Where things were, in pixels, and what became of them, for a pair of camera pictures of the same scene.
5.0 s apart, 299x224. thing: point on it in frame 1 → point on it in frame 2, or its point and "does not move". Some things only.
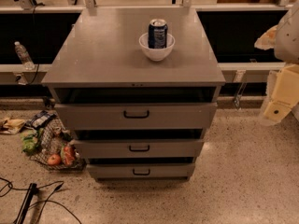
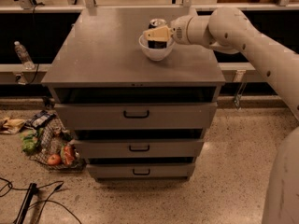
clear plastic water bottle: x=24 y=56 does not move
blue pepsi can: x=157 y=34 does not move
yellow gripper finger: x=285 y=92 → x=159 y=34
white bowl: x=158 y=53 does not move
